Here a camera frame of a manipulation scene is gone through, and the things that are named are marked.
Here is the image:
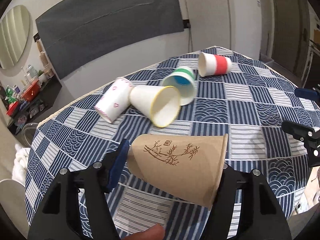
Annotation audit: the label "red basin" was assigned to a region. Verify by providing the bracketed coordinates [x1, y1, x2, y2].
[22, 81, 40, 102]

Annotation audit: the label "white cup green blue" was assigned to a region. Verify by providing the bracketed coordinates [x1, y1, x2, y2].
[161, 66, 196, 106]

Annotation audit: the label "white cup yellow rim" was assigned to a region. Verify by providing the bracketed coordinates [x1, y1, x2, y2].
[129, 85, 181, 128]

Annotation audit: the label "white cup red band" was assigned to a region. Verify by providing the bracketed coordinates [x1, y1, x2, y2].
[198, 52, 232, 77]

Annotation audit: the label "blue white patchwork tablecloth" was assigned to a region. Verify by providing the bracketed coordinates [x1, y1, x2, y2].
[25, 47, 319, 239]

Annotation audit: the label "brown bamboo print paper cup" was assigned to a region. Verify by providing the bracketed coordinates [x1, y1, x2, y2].
[127, 134, 228, 208]

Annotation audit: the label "oval wall mirror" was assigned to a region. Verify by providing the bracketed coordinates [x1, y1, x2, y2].
[0, 5, 30, 69]

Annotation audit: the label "black side shelf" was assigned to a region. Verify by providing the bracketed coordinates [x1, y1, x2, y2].
[7, 76, 62, 135]

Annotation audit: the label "transparent chair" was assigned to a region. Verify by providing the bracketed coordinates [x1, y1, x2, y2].
[21, 122, 38, 147]

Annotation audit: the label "white cup pink hearts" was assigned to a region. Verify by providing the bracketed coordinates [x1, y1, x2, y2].
[94, 77, 133, 123]

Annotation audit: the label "white fluffy cloth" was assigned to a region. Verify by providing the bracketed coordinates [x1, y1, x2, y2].
[12, 144, 30, 186]

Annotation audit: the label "white refrigerator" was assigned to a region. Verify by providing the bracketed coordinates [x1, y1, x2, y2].
[185, 0, 262, 60]

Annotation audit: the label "left hand thumb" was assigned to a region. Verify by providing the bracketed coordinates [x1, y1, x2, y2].
[123, 224, 165, 240]

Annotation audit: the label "dark grey wall panel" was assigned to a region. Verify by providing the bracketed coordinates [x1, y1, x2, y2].
[36, 0, 184, 78]

